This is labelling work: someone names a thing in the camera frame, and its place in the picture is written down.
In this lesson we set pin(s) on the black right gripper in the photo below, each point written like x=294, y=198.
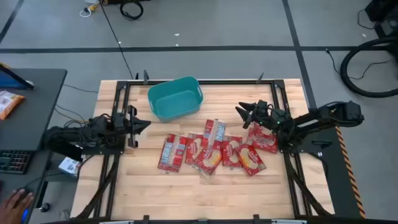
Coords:
x=269, y=115

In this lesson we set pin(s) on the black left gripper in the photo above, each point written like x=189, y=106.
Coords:
x=132, y=137

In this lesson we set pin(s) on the red popcorn bag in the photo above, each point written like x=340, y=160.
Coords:
x=250, y=160
x=214, y=132
x=264, y=140
x=193, y=149
x=207, y=161
x=230, y=152
x=172, y=152

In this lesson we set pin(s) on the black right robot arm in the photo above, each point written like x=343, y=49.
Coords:
x=314, y=121

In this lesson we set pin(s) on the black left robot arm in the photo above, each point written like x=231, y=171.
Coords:
x=71, y=137

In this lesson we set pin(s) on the teal plastic basket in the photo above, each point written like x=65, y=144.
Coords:
x=175, y=101

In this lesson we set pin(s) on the small white box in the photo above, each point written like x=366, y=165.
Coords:
x=70, y=166

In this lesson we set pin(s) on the silver aluminium bar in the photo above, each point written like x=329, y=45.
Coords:
x=116, y=222
x=289, y=221

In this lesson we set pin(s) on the black desk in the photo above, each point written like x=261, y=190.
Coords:
x=34, y=118

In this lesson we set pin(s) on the orange black hazard tape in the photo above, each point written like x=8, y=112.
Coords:
x=349, y=168

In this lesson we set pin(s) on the black round knob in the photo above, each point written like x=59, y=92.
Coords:
x=45, y=207

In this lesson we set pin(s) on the black keyboard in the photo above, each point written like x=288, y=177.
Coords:
x=14, y=161

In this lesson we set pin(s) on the orange snack bag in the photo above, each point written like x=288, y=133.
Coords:
x=7, y=104

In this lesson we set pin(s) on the laptop with blue screen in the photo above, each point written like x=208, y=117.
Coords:
x=12, y=79

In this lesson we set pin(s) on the person's hand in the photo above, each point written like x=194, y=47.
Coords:
x=14, y=205

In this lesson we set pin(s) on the black equipment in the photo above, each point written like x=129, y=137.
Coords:
x=384, y=12

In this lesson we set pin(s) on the black metal table frame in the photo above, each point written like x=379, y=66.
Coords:
x=217, y=82

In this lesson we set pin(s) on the black frame clamp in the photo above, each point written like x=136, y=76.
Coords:
x=145, y=219
x=256, y=218

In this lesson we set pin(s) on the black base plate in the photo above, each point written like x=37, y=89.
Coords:
x=334, y=174

